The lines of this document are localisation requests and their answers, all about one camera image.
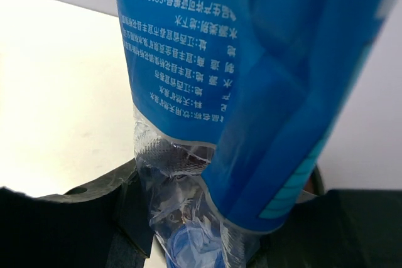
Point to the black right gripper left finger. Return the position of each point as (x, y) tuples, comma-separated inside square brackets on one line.
[(102, 223)]

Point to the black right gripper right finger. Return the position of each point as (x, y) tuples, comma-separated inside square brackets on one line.
[(337, 228)]

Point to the crushed light blue label bottle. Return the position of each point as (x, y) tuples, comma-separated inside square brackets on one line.
[(234, 101)]

